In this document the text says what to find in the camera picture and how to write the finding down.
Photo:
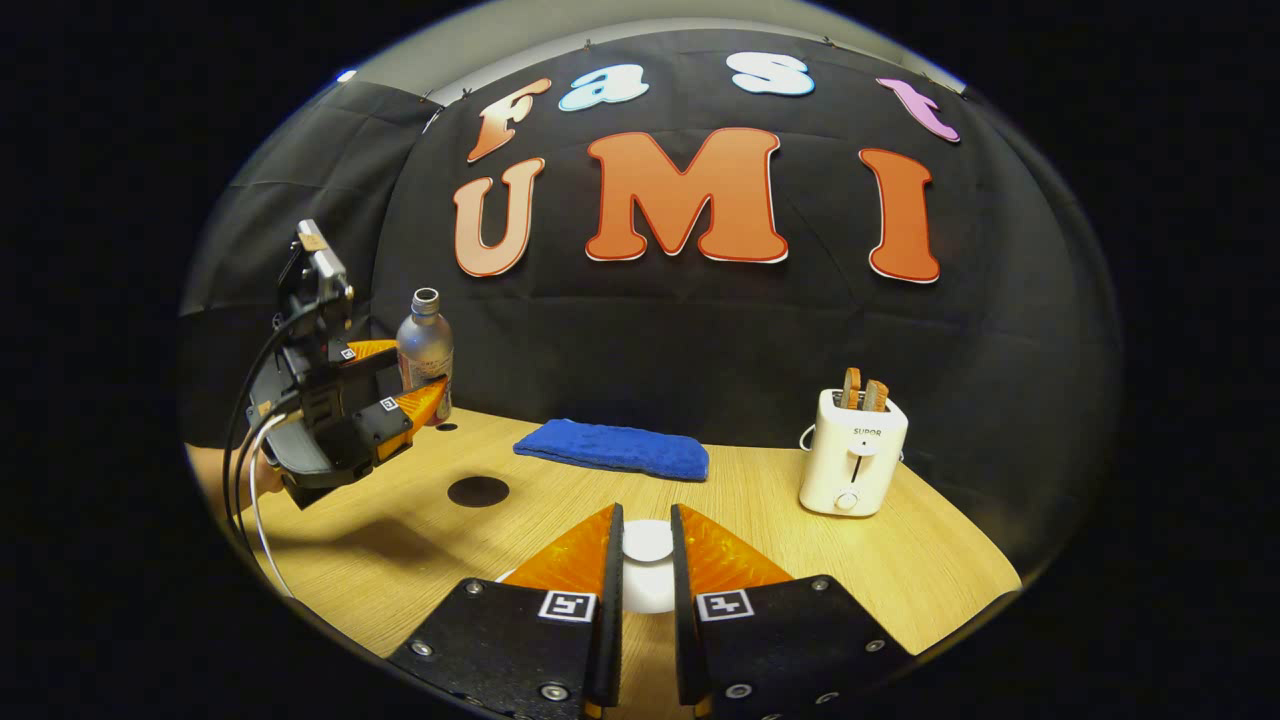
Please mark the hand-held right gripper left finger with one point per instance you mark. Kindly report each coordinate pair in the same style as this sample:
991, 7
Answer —
613, 600

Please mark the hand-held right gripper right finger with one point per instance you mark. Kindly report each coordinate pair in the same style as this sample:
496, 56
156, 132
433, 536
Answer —
682, 600

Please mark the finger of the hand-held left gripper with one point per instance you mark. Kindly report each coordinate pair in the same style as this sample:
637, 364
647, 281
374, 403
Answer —
415, 408
375, 362

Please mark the silver metal water bottle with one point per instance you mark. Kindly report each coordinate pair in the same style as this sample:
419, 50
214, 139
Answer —
425, 340

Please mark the dark round coaster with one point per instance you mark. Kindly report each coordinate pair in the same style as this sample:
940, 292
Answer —
478, 491

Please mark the blue folded towel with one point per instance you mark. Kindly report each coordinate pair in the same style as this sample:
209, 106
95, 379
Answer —
615, 448

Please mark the white toaster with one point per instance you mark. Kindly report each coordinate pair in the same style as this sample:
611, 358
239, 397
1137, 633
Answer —
850, 465

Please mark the brown toast slice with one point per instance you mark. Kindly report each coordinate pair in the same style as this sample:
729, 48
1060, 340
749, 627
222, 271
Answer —
852, 388
876, 396

